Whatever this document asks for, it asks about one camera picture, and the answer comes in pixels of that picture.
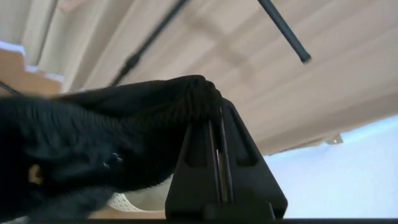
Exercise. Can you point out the black garment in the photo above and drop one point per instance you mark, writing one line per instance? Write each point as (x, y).
(93, 140)

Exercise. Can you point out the black clothes rack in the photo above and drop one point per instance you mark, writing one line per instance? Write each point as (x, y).
(286, 31)

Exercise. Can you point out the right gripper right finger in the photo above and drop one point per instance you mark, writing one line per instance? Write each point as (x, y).
(255, 186)

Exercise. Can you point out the white wall hook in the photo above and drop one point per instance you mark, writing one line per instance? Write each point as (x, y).
(334, 139)

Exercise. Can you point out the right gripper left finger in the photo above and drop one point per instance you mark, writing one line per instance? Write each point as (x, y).
(189, 186)

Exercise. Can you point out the white laundry basket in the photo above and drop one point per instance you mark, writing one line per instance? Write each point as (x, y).
(124, 202)

